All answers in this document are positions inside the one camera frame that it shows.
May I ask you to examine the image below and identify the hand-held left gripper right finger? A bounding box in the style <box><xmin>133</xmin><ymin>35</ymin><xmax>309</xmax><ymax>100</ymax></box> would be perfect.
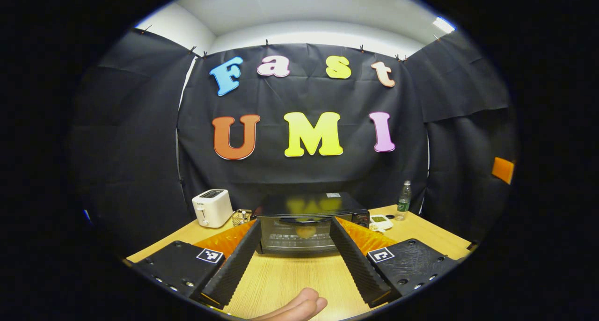
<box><xmin>329</xmin><ymin>217</ymin><xmax>461</xmax><ymax>308</ymax></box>

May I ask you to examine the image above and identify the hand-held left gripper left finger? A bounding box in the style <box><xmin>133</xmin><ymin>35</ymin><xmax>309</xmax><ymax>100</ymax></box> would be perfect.
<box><xmin>123</xmin><ymin>218</ymin><xmax>262</xmax><ymax>308</ymax></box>

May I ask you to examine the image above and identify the black electric oven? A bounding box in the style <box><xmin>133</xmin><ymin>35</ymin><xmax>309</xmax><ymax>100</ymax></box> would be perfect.
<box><xmin>253</xmin><ymin>192</ymin><xmax>370</xmax><ymax>255</ymax></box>

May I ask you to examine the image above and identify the white divided snack dish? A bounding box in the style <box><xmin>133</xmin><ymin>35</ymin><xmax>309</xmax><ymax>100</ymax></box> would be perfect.
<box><xmin>369</xmin><ymin>214</ymin><xmax>394</xmax><ymax>233</ymax></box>

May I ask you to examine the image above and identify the white toaster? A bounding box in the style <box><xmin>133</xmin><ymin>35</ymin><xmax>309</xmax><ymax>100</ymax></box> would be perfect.
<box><xmin>192</xmin><ymin>189</ymin><xmax>234</xmax><ymax>228</ymax></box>

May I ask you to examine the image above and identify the clear plastic water bottle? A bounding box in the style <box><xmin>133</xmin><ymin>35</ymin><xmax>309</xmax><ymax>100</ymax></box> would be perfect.
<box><xmin>396</xmin><ymin>180</ymin><xmax>412</xmax><ymax>221</ymax></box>

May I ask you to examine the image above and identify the wire basket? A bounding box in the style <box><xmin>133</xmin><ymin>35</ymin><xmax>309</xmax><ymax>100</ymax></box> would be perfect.
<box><xmin>231</xmin><ymin>209</ymin><xmax>253</xmax><ymax>228</ymax></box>

